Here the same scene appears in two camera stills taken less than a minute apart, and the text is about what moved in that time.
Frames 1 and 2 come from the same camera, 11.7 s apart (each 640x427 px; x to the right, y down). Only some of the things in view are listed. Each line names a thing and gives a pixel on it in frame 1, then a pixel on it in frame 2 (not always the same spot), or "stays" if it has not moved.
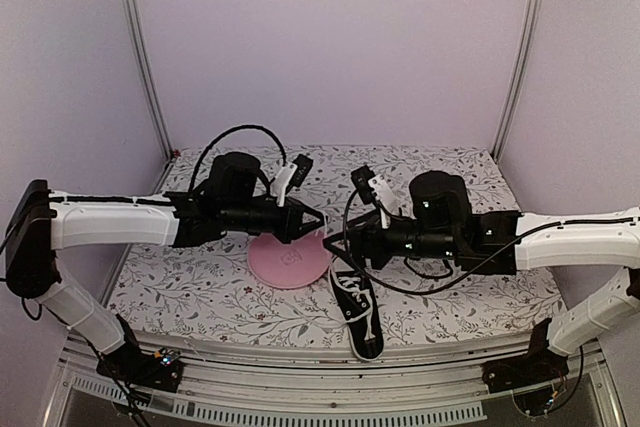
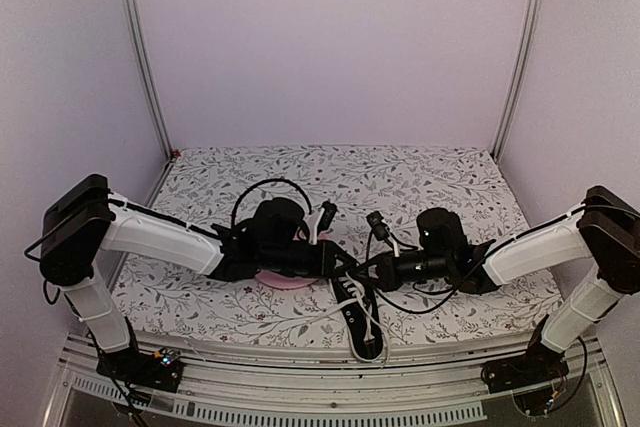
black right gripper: [369, 229] -> [387, 276]
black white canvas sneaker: [357, 304] stays
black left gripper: [293, 220] -> [325, 263]
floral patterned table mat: [211, 287] stays
